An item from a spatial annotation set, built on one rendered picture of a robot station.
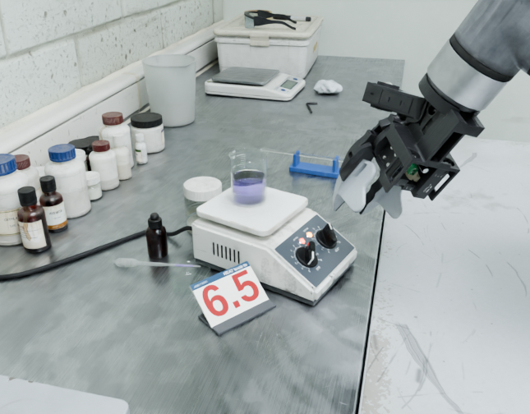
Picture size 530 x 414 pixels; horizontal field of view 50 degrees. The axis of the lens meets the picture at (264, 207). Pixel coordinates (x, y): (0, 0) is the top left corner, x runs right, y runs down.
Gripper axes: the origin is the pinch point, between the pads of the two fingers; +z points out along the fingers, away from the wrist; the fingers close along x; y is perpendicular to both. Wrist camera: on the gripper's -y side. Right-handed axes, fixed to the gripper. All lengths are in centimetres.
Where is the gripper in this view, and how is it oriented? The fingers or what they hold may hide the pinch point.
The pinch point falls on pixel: (351, 200)
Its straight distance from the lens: 75.3
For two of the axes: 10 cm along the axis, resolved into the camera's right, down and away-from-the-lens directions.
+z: -4.2, 6.5, 6.3
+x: 8.8, 1.3, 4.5
